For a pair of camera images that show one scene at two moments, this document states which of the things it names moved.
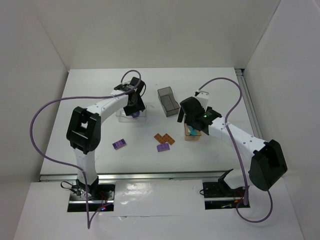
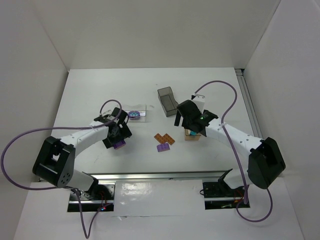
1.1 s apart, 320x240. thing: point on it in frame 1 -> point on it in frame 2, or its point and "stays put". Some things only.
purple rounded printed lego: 136,114 stays put
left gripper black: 134,108 -> 116,140
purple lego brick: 119,144 stays put
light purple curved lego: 163,147 stays put
